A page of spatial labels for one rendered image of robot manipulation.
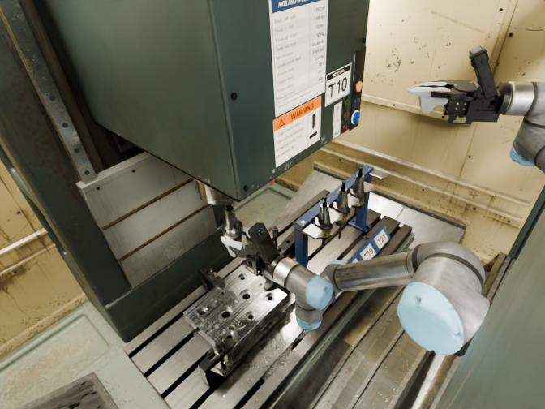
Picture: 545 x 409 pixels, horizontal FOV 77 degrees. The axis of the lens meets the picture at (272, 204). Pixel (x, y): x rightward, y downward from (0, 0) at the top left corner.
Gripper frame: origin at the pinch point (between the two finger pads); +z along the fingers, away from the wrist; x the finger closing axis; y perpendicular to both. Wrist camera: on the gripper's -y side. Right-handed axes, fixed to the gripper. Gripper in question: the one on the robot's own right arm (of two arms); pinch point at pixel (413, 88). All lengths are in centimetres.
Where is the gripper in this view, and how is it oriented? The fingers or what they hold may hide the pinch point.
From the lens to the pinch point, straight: 92.6
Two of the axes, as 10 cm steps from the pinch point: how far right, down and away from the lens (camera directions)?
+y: 0.6, 7.9, 6.2
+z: -9.8, -0.8, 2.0
